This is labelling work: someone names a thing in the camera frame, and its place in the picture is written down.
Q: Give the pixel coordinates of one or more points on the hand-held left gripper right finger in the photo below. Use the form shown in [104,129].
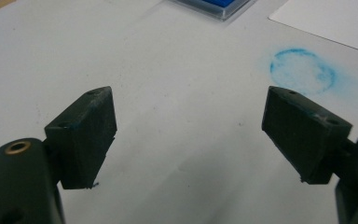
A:
[304,140]

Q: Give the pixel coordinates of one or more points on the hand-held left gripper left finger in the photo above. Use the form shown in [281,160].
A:
[84,140]

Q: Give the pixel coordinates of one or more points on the white paper sheet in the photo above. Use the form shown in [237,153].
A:
[329,18]

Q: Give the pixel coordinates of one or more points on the blue ink pad clear case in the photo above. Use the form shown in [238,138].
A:
[217,4]

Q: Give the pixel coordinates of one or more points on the large white board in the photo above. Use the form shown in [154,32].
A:
[180,77]

